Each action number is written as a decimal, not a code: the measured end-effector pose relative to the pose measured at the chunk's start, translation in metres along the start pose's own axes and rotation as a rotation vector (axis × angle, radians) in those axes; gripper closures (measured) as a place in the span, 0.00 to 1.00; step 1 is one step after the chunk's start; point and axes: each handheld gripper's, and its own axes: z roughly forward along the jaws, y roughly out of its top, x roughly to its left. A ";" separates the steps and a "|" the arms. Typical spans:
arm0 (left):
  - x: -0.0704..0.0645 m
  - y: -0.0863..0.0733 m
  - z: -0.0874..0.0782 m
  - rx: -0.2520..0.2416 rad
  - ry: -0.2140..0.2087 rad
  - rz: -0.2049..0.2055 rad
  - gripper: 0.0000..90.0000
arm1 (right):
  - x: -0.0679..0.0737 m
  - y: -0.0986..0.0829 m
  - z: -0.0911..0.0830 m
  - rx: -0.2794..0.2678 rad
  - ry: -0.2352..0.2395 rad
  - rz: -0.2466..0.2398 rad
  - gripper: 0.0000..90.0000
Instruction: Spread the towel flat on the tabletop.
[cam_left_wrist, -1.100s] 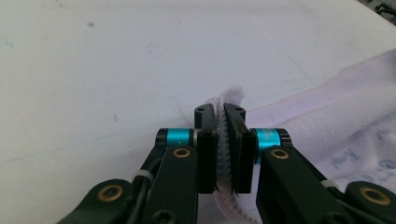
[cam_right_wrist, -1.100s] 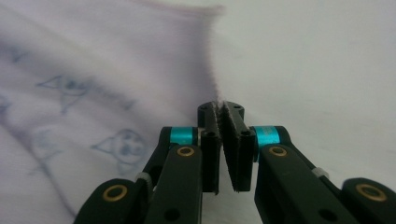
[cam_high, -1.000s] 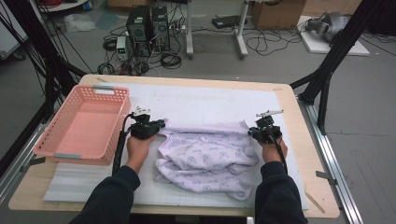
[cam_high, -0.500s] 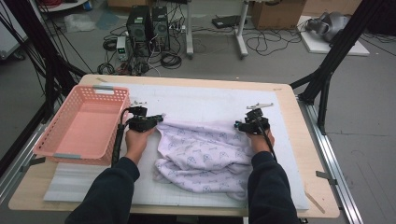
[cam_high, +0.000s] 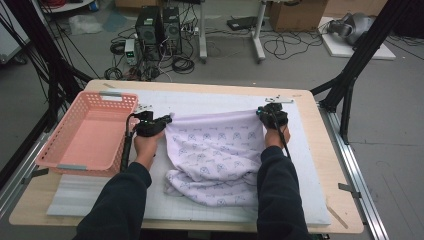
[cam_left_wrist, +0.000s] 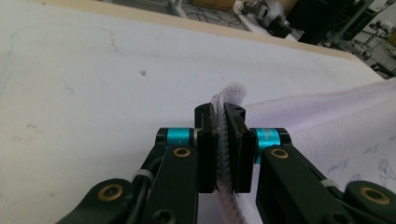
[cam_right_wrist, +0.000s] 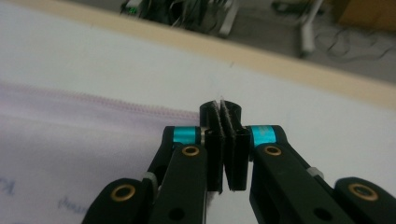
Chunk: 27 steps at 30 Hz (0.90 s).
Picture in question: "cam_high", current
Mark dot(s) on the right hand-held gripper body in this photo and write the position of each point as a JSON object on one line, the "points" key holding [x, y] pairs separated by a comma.
{"points": [[275, 116]]}

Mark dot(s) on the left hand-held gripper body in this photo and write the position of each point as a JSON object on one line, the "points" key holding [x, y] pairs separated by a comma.
{"points": [[148, 126]]}

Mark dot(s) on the white printed blanket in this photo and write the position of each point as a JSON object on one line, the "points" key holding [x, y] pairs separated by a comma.
{"points": [[213, 156]]}

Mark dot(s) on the pink plastic basket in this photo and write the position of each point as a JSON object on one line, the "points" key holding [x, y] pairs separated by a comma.
{"points": [[90, 140]]}

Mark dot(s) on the person's right hand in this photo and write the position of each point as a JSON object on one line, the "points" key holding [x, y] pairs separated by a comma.
{"points": [[275, 136]]}

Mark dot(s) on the white grid mat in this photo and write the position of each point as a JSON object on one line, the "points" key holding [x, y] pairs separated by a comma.
{"points": [[300, 166]]}

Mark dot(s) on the white desk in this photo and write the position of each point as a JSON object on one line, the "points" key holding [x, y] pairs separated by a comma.
{"points": [[256, 36]]}

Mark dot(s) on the white power supply unit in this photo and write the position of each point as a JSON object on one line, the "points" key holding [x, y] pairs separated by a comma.
{"points": [[130, 51]]}

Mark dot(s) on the black computer tower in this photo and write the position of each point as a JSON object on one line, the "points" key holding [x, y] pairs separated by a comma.
{"points": [[172, 30], [148, 31]]}

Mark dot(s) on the black flat device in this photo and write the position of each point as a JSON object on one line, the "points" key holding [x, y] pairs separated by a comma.
{"points": [[241, 22]]}

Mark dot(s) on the white foam board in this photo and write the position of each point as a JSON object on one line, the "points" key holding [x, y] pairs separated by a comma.
{"points": [[340, 48]]}

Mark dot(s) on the open cardboard box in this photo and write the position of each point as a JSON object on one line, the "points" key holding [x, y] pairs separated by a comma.
{"points": [[296, 15]]}

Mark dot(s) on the clear plastic bag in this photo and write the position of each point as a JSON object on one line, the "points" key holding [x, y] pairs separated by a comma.
{"points": [[85, 25]]}

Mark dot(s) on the grey helmet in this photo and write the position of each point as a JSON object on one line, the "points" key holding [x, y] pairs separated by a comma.
{"points": [[353, 26]]}

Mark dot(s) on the white round table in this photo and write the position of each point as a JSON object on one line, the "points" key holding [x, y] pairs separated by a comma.
{"points": [[66, 6]]}

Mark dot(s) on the metal bracket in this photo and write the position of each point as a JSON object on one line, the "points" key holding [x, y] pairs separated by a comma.
{"points": [[35, 175], [349, 189]]}

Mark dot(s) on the black metal frame post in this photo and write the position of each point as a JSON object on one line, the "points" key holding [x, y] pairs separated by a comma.
{"points": [[360, 56], [50, 66]]}

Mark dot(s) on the aluminium rail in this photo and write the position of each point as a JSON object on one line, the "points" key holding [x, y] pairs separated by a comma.
{"points": [[360, 186], [16, 190]]}

